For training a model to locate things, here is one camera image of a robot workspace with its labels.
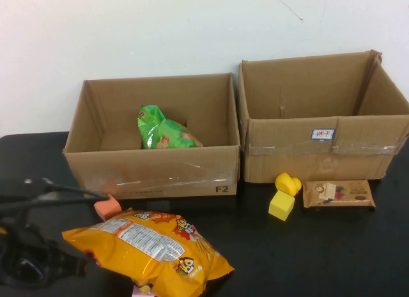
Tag black left camera cable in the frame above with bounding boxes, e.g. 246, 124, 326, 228
0, 181, 111, 215

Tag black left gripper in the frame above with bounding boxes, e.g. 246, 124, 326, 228
0, 223, 90, 291

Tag orange foam cube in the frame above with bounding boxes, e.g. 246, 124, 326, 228
94, 194, 123, 221

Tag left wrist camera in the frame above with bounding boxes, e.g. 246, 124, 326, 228
0, 177, 55, 199

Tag yellow rubber duck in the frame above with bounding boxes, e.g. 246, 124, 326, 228
275, 172, 302, 197

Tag orange chips bag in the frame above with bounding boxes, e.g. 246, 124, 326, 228
61, 207, 235, 297

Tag green snack bag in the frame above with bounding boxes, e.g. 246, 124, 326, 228
137, 104, 204, 150

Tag cardboard box with F2 print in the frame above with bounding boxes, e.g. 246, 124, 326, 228
63, 72, 241, 202

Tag white handwritten label sticker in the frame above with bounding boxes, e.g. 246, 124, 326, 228
311, 128, 336, 141

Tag cardboard box with white label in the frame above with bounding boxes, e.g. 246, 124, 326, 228
236, 49, 409, 183

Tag brown biscuit packet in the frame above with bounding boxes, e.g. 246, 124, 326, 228
302, 179, 376, 209

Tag yellow foam cube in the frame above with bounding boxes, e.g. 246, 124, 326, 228
268, 190, 295, 222

